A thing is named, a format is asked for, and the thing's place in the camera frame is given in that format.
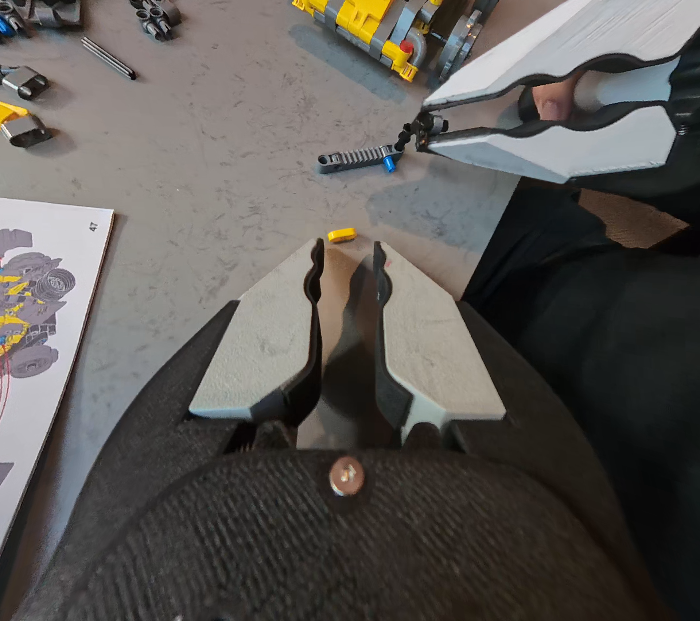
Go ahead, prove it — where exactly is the building instruction booklet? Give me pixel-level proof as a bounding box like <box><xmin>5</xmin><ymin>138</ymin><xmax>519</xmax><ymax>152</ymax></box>
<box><xmin>0</xmin><ymin>197</ymin><xmax>116</xmax><ymax>556</ymax></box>

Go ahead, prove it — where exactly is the grey desk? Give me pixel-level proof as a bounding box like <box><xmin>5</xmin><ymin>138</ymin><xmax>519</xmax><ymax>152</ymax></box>
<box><xmin>0</xmin><ymin>0</ymin><xmax>632</xmax><ymax>578</ymax></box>

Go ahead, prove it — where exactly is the yellow grey connector piece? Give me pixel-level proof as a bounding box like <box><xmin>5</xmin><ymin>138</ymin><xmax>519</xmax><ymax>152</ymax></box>
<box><xmin>0</xmin><ymin>102</ymin><xmax>54</xmax><ymax>148</ymax></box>

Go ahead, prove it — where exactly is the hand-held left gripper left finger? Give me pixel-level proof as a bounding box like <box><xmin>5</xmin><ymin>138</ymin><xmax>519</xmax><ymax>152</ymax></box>
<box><xmin>187</xmin><ymin>238</ymin><xmax>326</xmax><ymax>427</ymax></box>

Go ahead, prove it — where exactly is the person's right hand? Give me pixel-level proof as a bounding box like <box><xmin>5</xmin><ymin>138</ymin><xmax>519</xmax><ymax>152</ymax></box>
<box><xmin>517</xmin><ymin>71</ymin><xmax>583</xmax><ymax>123</ymax></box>

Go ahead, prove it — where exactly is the person's black clothing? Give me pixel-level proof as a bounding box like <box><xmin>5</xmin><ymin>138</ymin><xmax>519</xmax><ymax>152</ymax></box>
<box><xmin>462</xmin><ymin>178</ymin><xmax>700</xmax><ymax>621</ymax></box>

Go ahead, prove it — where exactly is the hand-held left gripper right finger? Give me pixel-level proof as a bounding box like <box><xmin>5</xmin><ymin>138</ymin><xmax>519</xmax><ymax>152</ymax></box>
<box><xmin>372</xmin><ymin>240</ymin><xmax>508</xmax><ymax>448</ymax></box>

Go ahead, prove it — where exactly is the grey gear rack piece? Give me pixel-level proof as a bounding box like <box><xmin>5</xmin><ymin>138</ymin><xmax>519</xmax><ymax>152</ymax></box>
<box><xmin>317</xmin><ymin>144</ymin><xmax>404</xmax><ymax>176</ymax></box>

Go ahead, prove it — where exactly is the small black connector assembly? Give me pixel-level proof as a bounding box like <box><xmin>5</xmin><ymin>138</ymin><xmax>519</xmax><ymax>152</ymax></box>
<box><xmin>413</xmin><ymin>112</ymin><xmax>450</xmax><ymax>151</ymax></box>

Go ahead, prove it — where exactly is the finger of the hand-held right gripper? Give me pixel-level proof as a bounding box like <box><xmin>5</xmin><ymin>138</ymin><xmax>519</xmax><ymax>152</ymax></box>
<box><xmin>424</xmin><ymin>105</ymin><xmax>676</xmax><ymax>186</ymax></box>
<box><xmin>421</xmin><ymin>0</ymin><xmax>700</xmax><ymax>114</ymax></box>

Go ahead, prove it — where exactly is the grey oval connector piece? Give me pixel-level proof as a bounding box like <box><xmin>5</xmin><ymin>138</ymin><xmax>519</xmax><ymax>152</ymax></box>
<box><xmin>0</xmin><ymin>65</ymin><xmax>50</xmax><ymax>101</ymax></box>

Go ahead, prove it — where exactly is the black axle rod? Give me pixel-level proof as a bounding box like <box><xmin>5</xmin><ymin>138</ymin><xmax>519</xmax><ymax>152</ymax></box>
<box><xmin>81</xmin><ymin>36</ymin><xmax>137</xmax><ymax>81</ymax></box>

